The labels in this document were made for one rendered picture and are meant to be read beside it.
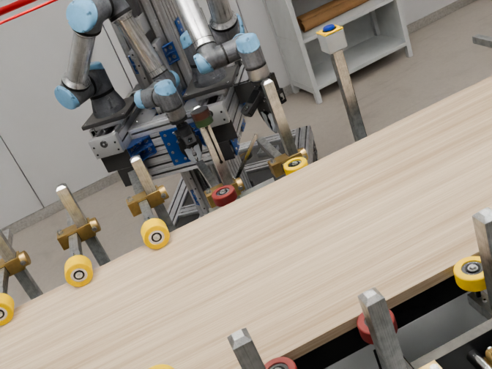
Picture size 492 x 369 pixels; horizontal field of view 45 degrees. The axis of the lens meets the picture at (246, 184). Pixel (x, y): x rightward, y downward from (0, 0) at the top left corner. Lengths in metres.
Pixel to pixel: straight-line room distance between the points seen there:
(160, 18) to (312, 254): 1.50
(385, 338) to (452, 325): 0.43
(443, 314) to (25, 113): 3.63
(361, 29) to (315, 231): 3.79
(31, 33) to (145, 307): 3.12
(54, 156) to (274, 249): 3.25
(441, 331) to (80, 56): 1.68
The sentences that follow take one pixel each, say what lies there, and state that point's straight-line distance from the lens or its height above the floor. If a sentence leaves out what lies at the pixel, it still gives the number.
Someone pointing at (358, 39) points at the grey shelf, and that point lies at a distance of 5.27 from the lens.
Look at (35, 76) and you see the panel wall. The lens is 4.52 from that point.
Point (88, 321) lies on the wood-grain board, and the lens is 1.70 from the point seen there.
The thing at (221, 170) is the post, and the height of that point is 0.93.
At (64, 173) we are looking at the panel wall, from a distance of 4.72.
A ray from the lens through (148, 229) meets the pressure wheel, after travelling 1.79.
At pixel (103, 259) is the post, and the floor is 0.82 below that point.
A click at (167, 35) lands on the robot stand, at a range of 2.73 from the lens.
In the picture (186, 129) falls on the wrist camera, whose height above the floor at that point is 0.98.
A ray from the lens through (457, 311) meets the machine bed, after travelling 1.49.
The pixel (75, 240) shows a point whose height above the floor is 0.96.
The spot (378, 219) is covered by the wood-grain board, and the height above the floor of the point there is 0.90.
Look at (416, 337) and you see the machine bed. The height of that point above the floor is 0.75.
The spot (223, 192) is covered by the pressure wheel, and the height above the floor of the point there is 0.91.
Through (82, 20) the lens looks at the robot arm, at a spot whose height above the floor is 1.49.
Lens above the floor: 1.80
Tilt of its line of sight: 27 degrees down
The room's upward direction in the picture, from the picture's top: 22 degrees counter-clockwise
